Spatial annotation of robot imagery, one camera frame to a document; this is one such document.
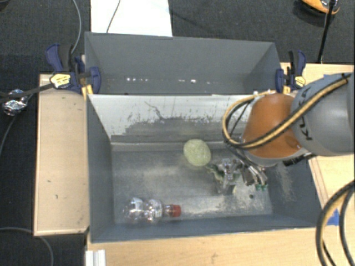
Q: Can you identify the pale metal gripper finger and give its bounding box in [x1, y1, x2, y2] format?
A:
[227, 160, 241, 195]
[215, 161, 230, 196]

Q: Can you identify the green toy animal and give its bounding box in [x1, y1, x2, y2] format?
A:
[205, 163, 239, 194]

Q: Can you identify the pale green ball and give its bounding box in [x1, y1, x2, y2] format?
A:
[182, 139, 212, 167]

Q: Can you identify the clear plastic bottle red cap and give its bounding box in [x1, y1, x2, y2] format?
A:
[121, 197, 182, 225]

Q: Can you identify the grey metal bin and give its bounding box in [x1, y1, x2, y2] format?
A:
[84, 31, 323, 243]

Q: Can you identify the pale wood flat board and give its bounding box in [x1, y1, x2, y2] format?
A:
[33, 73, 91, 237]

